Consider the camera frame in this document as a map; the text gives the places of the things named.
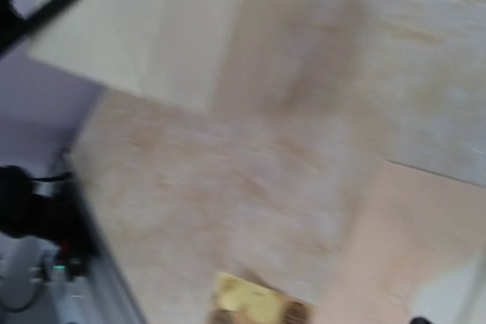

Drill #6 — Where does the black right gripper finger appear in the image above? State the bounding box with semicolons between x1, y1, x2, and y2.
409;316;431;324

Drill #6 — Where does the brown seal sticker sheet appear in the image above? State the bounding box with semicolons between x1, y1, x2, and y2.
207;272;314;324

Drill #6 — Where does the pink envelope with cream flap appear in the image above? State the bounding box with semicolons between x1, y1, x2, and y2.
314;161;485;323

